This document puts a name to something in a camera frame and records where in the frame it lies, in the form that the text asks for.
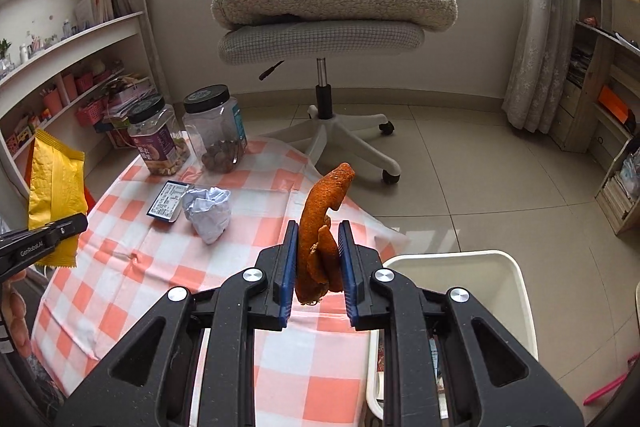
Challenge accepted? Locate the grey office chair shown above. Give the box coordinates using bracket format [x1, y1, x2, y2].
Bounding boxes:
[192, 0, 426, 185]

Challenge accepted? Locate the beige lace curtain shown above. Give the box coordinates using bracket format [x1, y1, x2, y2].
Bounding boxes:
[501, 0, 583, 135]

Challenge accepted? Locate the orange peel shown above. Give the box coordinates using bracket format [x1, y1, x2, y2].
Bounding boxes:
[295, 162, 357, 307]

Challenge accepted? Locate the person's left hand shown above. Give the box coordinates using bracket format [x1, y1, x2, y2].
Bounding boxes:
[0, 272, 33, 360]

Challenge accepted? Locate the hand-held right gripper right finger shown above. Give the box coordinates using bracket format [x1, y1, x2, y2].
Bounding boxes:
[337, 220, 586, 427]

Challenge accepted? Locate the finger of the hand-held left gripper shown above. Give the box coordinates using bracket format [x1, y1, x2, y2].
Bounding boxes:
[47, 213, 90, 242]

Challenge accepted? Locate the clear jar with dark nuts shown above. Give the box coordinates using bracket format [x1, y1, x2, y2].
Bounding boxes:
[182, 85, 248, 174]

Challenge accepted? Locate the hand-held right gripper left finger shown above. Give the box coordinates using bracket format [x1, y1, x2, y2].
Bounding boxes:
[55, 221, 301, 427]

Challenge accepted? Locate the crumpled white paper ball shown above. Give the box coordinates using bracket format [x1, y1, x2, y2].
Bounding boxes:
[181, 187, 232, 245]

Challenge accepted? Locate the purple label nut jar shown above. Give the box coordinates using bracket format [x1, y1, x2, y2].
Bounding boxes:
[126, 94, 192, 178]

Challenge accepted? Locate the yellow snack wrapper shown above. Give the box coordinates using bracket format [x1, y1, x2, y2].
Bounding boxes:
[27, 128, 90, 269]

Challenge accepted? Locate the pink storage basket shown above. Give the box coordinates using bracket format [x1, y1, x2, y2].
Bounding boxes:
[75, 99, 108, 126]

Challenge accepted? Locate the orange box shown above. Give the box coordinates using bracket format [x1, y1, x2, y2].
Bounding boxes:
[597, 85, 636, 122]

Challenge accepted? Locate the wooden desk shelf unit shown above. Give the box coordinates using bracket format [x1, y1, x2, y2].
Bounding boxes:
[550, 0, 640, 235]

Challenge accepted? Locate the orange checked tablecloth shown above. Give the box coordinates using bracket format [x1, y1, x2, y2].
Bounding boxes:
[30, 134, 411, 427]

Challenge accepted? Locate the white bookshelf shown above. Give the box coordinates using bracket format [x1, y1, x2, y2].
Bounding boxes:
[0, 0, 156, 228]

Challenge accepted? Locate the white plastic bin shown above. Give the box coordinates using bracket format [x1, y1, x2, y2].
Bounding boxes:
[365, 249, 540, 427]

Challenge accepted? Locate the small blue card box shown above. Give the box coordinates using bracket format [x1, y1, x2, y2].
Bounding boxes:
[146, 181, 193, 223]

